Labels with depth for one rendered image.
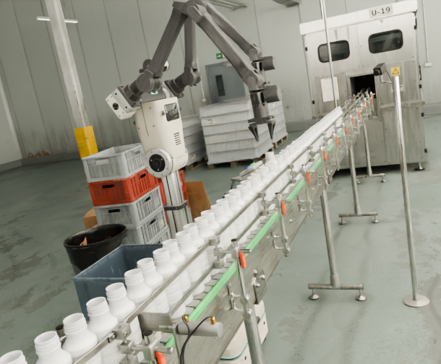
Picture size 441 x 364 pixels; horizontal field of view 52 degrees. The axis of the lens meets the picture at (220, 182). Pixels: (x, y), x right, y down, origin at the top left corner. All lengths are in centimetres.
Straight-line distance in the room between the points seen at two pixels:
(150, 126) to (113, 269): 78
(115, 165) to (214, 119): 464
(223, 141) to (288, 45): 436
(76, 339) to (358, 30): 571
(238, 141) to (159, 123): 610
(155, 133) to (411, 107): 443
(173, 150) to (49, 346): 164
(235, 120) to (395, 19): 340
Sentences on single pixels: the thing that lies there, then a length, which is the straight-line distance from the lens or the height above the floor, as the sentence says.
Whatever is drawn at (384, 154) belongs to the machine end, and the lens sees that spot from 634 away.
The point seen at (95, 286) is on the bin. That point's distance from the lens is 167.
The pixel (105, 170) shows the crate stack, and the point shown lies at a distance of 406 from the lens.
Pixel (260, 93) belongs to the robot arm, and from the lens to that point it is 192.
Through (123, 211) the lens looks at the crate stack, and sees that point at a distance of 408.
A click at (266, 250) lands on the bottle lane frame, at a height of 92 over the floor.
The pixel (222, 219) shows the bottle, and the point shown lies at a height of 112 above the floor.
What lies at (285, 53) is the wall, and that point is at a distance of 1206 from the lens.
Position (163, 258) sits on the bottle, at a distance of 107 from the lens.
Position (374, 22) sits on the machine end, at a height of 192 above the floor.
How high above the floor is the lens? 151
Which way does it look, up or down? 12 degrees down
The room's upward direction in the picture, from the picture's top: 10 degrees counter-clockwise
